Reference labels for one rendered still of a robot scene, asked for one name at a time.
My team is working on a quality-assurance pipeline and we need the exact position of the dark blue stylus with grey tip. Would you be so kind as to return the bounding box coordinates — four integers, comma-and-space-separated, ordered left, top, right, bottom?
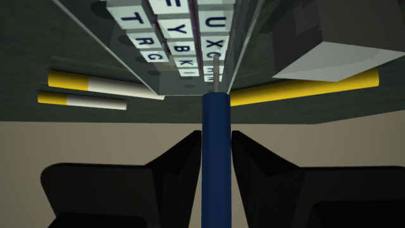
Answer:
201, 72, 232, 228

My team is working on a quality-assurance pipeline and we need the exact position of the dark grey cube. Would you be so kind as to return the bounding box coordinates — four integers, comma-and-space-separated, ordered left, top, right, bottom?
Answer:
268, 0, 405, 82

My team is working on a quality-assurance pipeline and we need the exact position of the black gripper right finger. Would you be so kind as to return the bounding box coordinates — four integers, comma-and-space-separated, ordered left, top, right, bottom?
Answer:
231, 130, 405, 228

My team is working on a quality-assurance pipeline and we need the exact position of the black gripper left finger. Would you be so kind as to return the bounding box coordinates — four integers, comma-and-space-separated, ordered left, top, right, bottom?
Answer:
40, 130, 202, 228

